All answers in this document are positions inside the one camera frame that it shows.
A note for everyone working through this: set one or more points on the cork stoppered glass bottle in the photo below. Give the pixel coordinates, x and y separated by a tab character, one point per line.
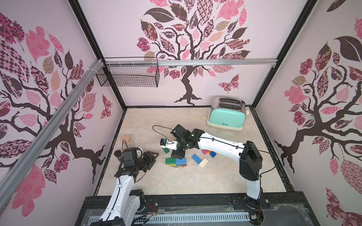
126	139

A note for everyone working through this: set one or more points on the white lego plate brick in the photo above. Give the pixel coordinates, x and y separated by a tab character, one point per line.
203	163

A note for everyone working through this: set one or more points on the mint green toaster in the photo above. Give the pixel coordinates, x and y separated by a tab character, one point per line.
227	113

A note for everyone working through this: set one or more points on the white vented base strip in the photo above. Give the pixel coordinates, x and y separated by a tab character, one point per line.
184	219

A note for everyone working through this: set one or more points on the aluminium rail left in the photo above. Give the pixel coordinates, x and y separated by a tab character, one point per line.
17	173

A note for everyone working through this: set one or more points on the black enclosure frame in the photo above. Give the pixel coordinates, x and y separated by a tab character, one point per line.
292	204

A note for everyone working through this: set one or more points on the pink lego brick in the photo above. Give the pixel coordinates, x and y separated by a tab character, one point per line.
204	151

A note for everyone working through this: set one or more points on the light blue 2x4 brick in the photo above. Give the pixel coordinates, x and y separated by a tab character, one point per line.
197	159

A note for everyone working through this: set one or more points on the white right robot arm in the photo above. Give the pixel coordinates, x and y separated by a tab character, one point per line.
246	154

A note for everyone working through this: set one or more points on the aluminium rail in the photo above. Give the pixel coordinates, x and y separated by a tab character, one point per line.
17	173
215	62

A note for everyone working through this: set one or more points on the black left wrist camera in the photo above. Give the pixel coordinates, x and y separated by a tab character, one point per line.
131	156

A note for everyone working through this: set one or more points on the dark green brick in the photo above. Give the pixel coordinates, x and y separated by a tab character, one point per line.
166	150
170	161

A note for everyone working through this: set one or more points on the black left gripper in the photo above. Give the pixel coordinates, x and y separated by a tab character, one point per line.
152	159

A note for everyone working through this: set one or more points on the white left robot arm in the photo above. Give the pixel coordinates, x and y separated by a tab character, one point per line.
125	201

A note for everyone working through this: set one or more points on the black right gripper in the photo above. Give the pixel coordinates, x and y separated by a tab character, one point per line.
177	147

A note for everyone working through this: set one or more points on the small dark labelled bottle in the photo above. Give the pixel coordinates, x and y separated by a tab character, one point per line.
119	155

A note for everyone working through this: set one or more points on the black wire basket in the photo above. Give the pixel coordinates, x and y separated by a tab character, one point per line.
129	72

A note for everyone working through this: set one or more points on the aluminium rail back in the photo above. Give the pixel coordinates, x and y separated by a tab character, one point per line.
215	62

